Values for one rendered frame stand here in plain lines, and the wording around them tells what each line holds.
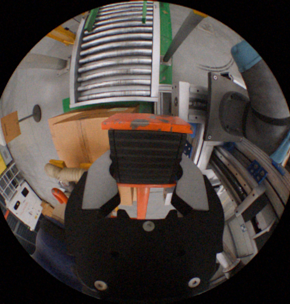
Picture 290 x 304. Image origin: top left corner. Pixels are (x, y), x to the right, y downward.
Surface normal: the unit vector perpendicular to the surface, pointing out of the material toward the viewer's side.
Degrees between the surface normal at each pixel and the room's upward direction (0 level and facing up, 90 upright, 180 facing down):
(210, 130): 0
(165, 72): 0
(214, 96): 0
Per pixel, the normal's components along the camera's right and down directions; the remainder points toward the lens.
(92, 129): -0.01, 0.51
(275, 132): -0.66, 0.74
